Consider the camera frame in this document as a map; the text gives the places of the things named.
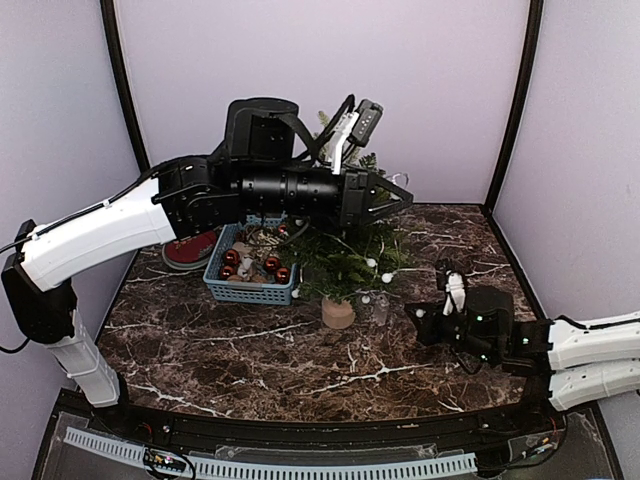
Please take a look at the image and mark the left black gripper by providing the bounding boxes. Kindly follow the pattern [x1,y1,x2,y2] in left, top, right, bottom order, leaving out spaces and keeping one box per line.
[240,161,416,230]

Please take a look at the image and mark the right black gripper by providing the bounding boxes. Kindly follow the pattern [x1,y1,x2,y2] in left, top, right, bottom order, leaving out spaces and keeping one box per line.
[405,299,498,364]

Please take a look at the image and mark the white ball string lights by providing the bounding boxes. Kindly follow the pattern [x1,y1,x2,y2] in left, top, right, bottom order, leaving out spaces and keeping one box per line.
[292,172,429,326]

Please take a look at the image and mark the small green christmas tree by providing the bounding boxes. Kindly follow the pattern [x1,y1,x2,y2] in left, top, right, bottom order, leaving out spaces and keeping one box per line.
[277,109,414,330]

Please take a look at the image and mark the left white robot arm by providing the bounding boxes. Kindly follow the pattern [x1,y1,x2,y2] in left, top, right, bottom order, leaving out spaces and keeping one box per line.
[1,97,413,436]

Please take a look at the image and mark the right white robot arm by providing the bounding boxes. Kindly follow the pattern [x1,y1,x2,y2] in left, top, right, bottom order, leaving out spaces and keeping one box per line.
[404,286,639,411]

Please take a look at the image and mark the copper red bauble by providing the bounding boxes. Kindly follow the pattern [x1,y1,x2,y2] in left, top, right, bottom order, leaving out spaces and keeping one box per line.
[218,265,237,281]
[274,267,291,285]
[264,256,281,274]
[222,249,241,266]

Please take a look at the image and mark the light blue plastic basket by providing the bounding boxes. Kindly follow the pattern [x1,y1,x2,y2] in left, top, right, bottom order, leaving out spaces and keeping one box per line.
[203,213,299,306]

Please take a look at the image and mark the red floral plate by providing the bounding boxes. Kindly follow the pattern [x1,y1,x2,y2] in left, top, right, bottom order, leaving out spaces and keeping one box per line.
[164,229,220,265]

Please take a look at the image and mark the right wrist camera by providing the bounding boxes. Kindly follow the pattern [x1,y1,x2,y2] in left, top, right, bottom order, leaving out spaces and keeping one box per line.
[435,259,466,316]

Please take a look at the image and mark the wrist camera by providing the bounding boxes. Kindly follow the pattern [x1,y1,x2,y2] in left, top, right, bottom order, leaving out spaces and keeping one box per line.
[326,99,383,175]
[435,259,466,316]

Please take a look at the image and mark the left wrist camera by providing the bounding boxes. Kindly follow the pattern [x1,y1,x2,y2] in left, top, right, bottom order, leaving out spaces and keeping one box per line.
[326,99,383,175]

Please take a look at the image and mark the black table front rail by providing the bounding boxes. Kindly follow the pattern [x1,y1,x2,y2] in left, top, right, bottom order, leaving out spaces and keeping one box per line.
[54,388,568,452]

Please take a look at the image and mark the white cable duct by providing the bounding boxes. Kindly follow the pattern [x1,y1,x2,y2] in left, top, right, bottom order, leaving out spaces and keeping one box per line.
[63,427,478,479]

